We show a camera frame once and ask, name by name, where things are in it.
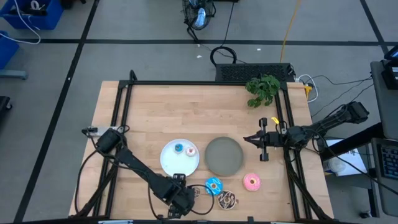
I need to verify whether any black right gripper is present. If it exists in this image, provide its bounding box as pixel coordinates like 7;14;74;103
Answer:
243;117;287;162

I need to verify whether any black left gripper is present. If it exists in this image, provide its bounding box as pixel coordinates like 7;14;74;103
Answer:
167;173;198;219

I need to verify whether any large blue frosted donut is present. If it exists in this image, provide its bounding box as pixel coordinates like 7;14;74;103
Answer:
205;176;223;197

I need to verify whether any large chocolate frosted donut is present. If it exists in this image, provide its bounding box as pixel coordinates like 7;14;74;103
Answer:
217;190;239;211

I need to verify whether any grey round plate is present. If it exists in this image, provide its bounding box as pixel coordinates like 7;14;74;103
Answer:
204;136;244;177

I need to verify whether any large pink frosted donut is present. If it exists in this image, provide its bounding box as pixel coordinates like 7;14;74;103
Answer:
243;172;262;192

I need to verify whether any white round plate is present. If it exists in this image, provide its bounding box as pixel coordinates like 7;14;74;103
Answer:
159;138;200;178

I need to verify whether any green potted plant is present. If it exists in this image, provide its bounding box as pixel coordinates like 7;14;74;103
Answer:
244;73;281;109

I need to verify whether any black perforated computer case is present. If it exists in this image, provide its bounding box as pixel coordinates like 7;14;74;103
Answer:
215;63;295;83

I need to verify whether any white paper sheet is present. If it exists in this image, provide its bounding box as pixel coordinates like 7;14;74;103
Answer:
322;138;369;177

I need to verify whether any black keyboard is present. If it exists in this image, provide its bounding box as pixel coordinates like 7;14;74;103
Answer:
379;144;398;181

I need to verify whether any grey side desk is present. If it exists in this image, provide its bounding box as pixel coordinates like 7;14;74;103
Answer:
369;60;398;141

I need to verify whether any black floor fan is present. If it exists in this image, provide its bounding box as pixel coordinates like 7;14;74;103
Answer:
182;0;217;43

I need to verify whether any grey keyboard shelf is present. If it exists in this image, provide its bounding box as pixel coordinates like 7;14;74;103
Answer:
371;138;398;217

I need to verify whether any black desktop device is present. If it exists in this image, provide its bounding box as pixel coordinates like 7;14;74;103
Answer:
381;60;398;91

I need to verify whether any black monitor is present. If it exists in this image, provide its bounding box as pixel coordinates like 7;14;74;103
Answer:
384;45;398;62

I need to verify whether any black stand foot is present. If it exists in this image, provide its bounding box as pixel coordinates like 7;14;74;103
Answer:
0;95;12;113

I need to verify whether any grey metal base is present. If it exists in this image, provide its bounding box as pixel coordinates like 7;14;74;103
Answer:
0;70;28;80

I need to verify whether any blue storage bin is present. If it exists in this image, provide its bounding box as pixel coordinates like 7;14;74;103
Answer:
0;0;65;31
0;30;20;70

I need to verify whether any white looped cable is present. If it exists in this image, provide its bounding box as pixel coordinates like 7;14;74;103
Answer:
297;73;320;103

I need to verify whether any black aluminium frame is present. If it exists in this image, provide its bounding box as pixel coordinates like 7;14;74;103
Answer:
70;70;333;224

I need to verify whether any coiled black cable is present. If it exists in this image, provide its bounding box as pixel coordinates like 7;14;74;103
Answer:
210;0;238;67

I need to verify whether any yellow extension cable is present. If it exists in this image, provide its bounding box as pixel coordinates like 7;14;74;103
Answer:
279;0;302;63

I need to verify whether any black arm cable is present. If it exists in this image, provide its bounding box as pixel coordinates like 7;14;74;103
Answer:
74;145;106;215

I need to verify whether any white floor cable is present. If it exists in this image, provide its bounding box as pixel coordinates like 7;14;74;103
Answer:
0;0;42;45

